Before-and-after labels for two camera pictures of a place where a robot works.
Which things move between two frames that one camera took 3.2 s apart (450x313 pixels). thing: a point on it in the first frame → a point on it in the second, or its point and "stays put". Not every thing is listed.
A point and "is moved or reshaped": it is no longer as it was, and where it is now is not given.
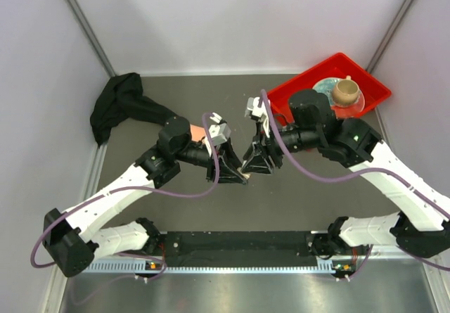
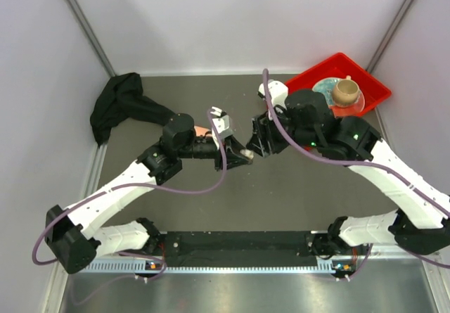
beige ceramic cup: (345, 91) stays put
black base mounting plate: (238, 248) stays put
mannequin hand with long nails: (197, 133) stays put
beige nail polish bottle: (246, 176) is moved or reshaped
